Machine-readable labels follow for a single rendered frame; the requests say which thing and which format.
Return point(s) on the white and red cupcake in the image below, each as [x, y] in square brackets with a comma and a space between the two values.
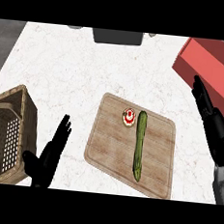
[128, 117]

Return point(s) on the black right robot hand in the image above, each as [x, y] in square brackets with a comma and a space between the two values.
[214, 127]

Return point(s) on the wooden cutting board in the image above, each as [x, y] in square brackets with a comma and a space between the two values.
[131, 145]

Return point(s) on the dark grey appliance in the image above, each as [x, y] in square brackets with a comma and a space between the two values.
[118, 37]

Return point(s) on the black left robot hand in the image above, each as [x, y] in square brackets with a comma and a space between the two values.
[49, 159]

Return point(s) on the brown wicker basket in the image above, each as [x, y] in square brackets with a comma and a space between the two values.
[8, 136]

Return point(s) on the green cucumber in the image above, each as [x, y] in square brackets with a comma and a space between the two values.
[139, 145]

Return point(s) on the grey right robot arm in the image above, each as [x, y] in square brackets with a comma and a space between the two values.
[221, 186]

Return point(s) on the red box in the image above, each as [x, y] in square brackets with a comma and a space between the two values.
[211, 75]

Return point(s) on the small pale grey object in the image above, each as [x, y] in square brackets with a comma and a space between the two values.
[152, 34]

